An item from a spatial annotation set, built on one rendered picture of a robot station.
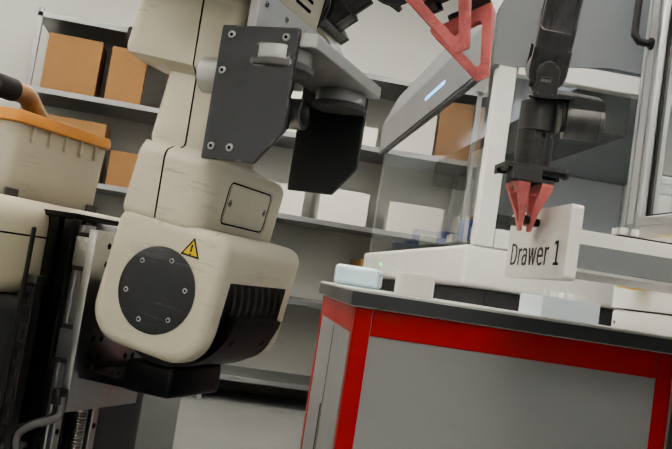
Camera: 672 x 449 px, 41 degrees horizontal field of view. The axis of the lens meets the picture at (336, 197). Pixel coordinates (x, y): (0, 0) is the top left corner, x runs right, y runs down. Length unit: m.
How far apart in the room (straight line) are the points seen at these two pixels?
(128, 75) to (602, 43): 3.31
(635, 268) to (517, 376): 0.32
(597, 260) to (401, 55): 4.63
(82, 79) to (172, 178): 4.19
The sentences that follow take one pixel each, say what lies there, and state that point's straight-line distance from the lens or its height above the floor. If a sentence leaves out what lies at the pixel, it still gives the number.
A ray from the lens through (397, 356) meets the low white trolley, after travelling 1.51.
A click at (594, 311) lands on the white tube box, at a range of 1.76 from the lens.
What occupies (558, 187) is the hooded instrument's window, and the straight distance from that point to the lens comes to 2.34.
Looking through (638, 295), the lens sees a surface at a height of 0.83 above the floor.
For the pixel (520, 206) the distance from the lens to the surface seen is 1.39.
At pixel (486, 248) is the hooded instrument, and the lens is 2.26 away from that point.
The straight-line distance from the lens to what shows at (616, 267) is 1.36.
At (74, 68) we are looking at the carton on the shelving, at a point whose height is 1.71.
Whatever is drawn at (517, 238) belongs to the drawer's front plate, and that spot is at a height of 0.88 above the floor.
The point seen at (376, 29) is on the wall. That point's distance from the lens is 5.89.
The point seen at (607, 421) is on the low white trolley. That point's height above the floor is 0.60.
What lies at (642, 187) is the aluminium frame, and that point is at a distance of 1.95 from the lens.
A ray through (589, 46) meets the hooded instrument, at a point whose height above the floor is 1.45.
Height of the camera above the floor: 0.77
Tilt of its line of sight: 5 degrees up
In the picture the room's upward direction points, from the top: 9 degrees clockwise
